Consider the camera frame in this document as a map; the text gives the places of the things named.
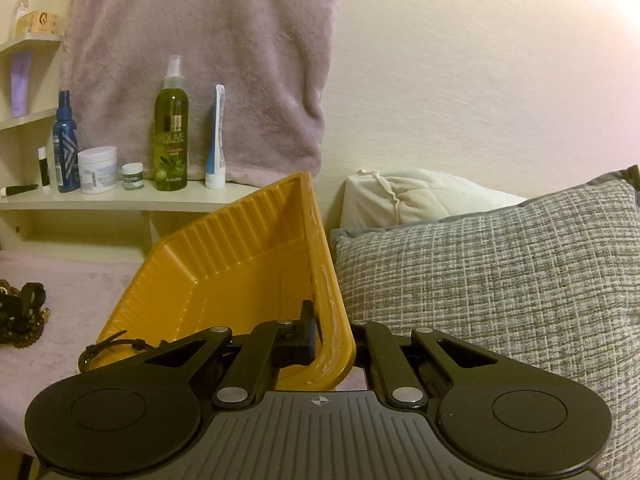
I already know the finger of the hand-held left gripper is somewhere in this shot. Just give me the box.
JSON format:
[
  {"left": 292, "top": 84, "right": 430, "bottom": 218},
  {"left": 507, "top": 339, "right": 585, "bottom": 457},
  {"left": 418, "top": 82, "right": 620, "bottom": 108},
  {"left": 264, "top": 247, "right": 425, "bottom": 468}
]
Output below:
[{"left": 20, "top": 282, "right": 47, "bottom": 313}]

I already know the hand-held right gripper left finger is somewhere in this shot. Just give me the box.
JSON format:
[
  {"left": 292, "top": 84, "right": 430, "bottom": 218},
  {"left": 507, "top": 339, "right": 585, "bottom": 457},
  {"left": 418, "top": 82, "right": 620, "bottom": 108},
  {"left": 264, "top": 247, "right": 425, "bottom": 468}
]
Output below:
[{"left": 132, "top": 300, "right": 321, "bottom": 408}]

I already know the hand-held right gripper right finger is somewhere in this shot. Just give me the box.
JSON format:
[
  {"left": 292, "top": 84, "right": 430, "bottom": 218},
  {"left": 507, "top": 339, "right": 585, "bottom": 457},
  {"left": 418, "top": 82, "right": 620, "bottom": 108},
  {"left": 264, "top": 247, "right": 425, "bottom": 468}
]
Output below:
[{"left": 349, "top": 317, "right": 506, "bottom": 408}]

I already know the pile of beaded jewelry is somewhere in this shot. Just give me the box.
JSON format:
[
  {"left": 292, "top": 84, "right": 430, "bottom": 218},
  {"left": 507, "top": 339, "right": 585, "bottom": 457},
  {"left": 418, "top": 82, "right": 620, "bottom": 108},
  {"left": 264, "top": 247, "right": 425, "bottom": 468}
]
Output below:
[{"left": 0, "top": 285, "right": 51, "bottom": 348}]

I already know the black cord bracelet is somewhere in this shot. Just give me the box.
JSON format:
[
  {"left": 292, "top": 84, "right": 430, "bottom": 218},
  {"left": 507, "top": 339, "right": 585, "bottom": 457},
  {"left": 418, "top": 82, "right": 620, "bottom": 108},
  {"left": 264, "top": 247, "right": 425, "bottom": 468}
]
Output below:
[{"left": 77, "top": 329, "right": 166, "bottom": 372}]

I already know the yellow ribbed plastic tray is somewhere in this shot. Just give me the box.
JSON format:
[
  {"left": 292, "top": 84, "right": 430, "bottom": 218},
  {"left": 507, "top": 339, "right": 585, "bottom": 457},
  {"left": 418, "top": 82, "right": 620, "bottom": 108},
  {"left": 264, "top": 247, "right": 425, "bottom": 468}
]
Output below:
[{"left": 95, "top": 171, "right": 357, "bottom": 392}]

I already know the pink bed cover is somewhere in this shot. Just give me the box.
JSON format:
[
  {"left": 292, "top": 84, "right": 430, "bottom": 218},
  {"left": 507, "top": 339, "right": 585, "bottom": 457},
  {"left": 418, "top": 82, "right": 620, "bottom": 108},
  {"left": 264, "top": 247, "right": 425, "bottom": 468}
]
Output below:
[{"left": 0, "top": 250, "right": 146, "bottom": 461}]

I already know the small black white-capped stick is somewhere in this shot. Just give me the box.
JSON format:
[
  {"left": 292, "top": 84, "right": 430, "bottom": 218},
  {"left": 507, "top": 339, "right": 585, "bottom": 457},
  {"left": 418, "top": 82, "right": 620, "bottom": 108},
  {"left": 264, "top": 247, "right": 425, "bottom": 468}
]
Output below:
[{"left": 37, "top": 146, "right": 52, "bottom": 188}]

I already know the white corner shelf unit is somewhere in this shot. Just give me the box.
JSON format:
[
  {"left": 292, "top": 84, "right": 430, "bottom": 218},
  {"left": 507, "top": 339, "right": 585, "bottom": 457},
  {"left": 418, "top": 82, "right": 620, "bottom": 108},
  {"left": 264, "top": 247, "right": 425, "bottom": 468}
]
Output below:
[{"left": 0, "top": 34, "right": 261, "bottom": 251}]

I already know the white cream jar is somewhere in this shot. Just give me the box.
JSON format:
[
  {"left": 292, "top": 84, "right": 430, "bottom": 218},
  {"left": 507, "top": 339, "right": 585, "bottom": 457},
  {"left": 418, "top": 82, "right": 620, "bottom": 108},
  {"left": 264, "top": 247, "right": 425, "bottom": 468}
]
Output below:
[{"left": 77, "top": 146, "right": 119, "bottom": 195}]

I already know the blue spray bottle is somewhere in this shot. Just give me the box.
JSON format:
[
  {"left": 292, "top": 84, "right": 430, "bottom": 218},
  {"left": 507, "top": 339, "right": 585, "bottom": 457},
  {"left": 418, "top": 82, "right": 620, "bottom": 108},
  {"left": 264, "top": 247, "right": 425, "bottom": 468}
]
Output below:
[{"left": 52, "top": 90, "right": 81, "bottom": 193}]

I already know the grey woven pillow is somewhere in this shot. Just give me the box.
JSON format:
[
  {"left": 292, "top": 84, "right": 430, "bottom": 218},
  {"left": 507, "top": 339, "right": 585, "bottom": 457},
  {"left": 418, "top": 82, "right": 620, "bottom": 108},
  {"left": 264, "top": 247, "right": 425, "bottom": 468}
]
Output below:
[{"left": 330, "top": 165, "right": 640, "bottom": 480}]

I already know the white pillow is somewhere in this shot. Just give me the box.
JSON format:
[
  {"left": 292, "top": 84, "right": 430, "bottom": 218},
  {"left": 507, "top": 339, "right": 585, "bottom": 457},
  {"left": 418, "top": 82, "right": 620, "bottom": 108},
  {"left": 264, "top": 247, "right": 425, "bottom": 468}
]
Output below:
[{"left": 340, "top": 169, "right": 526, "bottom": 231}]

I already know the small green jar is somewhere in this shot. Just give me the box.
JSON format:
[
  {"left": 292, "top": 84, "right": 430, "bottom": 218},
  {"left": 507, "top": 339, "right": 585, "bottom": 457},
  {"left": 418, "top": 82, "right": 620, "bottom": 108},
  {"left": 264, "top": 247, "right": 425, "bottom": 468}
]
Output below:
[{"left": 121, "top": 162, "right": 146, "bottom": 192}]

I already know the blue and white tube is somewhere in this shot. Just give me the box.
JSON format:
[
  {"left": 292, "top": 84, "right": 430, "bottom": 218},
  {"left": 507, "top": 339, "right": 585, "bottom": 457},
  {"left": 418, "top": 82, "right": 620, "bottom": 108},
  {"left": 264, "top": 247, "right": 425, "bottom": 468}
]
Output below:
[{"left": 205, "top": 84, "right": 227, "bottom": 190}]

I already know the purple tube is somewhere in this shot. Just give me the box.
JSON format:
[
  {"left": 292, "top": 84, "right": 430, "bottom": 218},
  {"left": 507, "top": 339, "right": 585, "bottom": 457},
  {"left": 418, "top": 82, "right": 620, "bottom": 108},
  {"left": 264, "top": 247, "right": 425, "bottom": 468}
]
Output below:
[{"left": 10, "top": 52, "right": 33, "bottom": 118}]

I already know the green spray bottle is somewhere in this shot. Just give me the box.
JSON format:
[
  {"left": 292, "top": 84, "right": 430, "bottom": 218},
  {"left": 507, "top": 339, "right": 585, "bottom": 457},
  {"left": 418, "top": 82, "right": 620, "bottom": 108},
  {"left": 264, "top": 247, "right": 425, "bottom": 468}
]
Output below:
[{"left": 152, "top": 55, "right": 191, "bottom": 192}]

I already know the tan cardboard box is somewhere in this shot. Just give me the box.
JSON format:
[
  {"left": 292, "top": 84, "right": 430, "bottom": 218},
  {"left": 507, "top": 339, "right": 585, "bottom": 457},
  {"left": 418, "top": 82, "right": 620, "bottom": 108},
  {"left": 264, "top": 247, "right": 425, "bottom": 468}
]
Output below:
[{"left": 14, "top": 11, "right": 60, "bottom": 40}]

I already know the pink hanging towel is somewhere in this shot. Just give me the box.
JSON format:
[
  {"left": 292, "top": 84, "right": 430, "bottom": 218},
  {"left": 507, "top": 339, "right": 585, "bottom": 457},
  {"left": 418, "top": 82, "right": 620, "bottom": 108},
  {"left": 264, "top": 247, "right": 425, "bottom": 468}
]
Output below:
[{"left": 60, "top": 0, "right": 341, "bottom": 186}]

